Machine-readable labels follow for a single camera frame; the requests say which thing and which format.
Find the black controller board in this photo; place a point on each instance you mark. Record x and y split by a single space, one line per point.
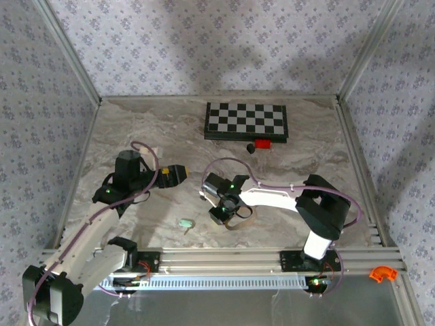
317 283
127 282

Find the small red block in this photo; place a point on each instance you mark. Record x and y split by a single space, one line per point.
263 144

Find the grey metal sheet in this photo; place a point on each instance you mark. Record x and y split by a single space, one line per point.
221 309

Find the short aluminium table edge rail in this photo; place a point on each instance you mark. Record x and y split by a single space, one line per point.
153 98

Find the aluminium frame rail with bases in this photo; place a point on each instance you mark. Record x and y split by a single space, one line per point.
221 259

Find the long aluminium table edge rail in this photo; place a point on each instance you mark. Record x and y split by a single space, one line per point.
362 169
77 169

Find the black and grey chessboard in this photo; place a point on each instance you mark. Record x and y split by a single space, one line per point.
246 119

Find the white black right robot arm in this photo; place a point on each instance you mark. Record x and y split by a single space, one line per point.
272 200

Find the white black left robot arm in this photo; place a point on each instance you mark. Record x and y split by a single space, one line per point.
85 237

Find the small black chess piece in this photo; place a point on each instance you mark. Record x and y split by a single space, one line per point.
251 148

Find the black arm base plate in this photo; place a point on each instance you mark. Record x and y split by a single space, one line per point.
153 263
289 261

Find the aluminium corner post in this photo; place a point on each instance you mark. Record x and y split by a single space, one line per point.
369 51
69 51

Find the key with green cap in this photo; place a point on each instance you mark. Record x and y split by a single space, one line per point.
186 223

